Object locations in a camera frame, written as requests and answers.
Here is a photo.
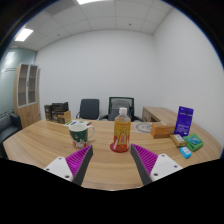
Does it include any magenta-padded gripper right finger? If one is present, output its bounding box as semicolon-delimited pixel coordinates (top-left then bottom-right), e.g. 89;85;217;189
130;143;184;186

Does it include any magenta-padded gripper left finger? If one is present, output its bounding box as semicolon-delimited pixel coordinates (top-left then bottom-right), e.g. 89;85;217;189
43;145;94;187

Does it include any orange-label tea bottle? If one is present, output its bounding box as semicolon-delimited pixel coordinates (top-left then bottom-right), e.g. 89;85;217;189
113;106;132;153

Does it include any green and white mug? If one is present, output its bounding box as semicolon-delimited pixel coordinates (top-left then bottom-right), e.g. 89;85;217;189
68;123;96;149

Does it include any orange cardboard box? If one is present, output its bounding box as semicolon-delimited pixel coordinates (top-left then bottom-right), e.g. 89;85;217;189
149;121;176;140

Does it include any round white patterned disc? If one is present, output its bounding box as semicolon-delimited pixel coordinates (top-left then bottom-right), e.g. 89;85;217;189
134;121;154;134

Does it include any flat round red coaster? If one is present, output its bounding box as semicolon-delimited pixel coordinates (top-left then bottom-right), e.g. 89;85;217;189
109;142;130;154

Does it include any white printed leaflet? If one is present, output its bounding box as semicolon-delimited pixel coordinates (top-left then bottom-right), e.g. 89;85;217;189
64;119;93;128

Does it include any green folded cloth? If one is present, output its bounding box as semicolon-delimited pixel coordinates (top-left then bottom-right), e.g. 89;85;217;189
182;133;205;153

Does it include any teal flat packet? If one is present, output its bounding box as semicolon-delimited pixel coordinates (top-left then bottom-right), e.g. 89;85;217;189
187;135;203;146

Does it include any stack of dark boxes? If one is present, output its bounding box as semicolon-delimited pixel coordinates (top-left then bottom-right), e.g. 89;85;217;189
43;101;72;125

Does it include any dark grey office chair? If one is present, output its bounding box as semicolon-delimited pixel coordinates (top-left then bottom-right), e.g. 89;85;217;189
75;98;101;121

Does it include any purple standing pouch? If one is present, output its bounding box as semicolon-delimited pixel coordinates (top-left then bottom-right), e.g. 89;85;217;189
174;105;195;138

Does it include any black mesh office chair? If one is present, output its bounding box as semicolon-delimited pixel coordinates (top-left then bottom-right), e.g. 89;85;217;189
99;96;144;123

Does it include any wooden shelf unit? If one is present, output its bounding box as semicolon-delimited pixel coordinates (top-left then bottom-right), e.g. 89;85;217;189
13;63;42;129

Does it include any black sofa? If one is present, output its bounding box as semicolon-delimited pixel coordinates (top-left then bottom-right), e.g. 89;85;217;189
0;112;24;158

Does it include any narrow ceiling light panel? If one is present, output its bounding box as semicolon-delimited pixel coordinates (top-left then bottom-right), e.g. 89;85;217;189
14;27;35;43

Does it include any large ceiling light panel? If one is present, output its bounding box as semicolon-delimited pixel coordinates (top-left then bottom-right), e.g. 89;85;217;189
76;0;111;6

